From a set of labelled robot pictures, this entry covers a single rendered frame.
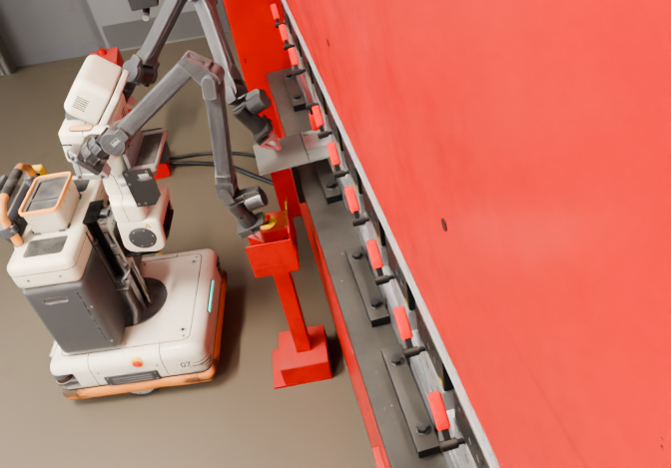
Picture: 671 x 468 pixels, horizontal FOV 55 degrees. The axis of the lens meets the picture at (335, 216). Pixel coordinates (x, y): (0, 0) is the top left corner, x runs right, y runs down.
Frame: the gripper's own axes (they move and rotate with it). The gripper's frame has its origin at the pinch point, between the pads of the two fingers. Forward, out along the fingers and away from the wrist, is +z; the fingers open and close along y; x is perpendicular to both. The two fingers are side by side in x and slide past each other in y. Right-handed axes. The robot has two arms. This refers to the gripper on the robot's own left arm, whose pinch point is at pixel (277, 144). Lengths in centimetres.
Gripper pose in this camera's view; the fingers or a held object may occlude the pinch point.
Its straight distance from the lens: 226.7
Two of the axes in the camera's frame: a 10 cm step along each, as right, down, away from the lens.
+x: -7.7, 5.9, 2.7
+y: -2.1, -6.2, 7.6
